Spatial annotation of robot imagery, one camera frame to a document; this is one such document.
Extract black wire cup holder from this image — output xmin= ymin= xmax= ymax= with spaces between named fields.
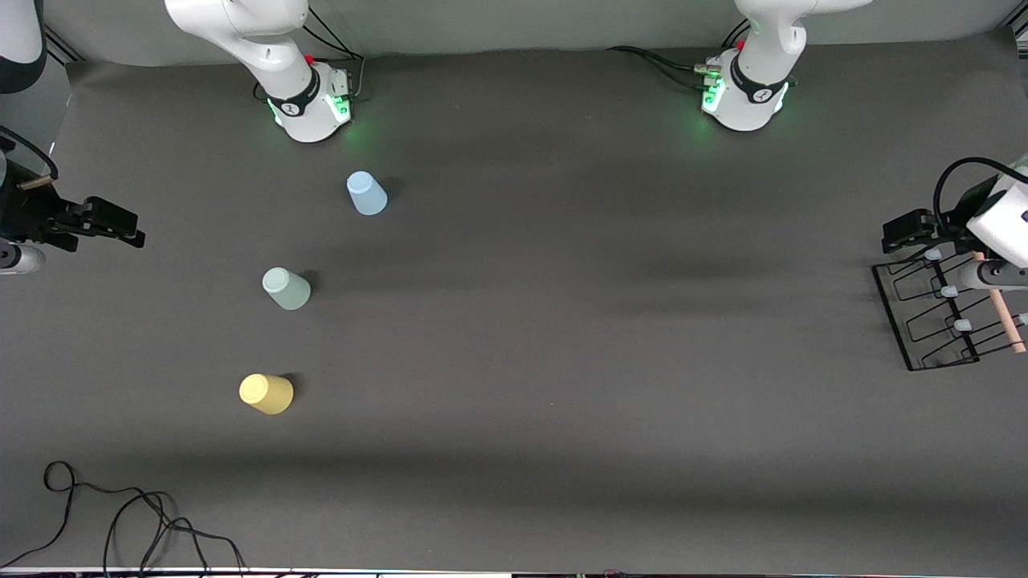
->
xmin=871 ymin=247 xmax=1028 ymax=372

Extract pale green plastic cup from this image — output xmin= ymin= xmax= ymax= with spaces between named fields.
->
xmin=262 ymin=267 xmax=312 ymax=311

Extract yellow plastic cup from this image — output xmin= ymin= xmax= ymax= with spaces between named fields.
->
xmin=239 ymin=373 xmax=295 ymax=416

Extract light blue plastic cup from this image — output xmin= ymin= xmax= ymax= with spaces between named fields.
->
xmin=346 ymin=171 xmax=389 ymax=217

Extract dark grey table mat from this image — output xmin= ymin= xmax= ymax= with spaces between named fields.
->
xmin=0 ymin=28 xmax=1028 ymax=572

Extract black metal frame rail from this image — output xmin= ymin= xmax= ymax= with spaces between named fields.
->
xmin=44 ymin=24 xmax=85 ymax=65

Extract black right arm base cables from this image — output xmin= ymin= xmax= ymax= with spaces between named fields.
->
xmin=253 ymin=6 xmax=367 ymax=105

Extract black arm base cables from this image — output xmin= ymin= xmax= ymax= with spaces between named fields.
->
xmin=253 ymin=6 xmax=367 ymax=105
xmin=606 ymin=20 xmax=796 ymax=93

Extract thin black loose cable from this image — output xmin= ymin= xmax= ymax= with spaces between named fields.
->
xmin=0 ymin=461 xmax=250 ymax=578

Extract black left arm base cables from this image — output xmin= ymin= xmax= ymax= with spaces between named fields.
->
xmin=606 ymin=20 xmax=796 ymax=93

